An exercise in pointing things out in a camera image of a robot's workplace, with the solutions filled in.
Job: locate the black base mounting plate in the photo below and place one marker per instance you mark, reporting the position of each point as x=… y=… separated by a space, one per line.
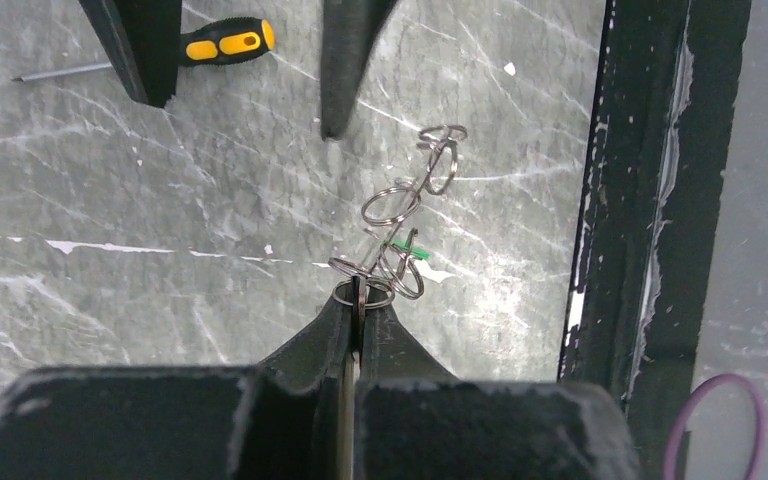
x=666 y=84

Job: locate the yellow black screwdriver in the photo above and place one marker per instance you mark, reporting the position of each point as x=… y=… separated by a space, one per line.
x=225 y=42

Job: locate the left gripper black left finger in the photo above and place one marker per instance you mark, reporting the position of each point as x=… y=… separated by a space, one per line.
x=276 y=419

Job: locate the green key tag with keys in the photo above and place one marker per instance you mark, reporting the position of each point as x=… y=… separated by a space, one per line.
x=397 y=246

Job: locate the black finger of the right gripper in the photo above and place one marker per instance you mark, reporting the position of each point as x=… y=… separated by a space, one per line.
x=141 y=39
x=350 y=29

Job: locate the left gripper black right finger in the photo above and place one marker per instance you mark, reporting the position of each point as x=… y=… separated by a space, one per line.
x=421 y=428

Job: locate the metal disc with keyrings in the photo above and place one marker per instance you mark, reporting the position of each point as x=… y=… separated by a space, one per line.
x=376 y=281

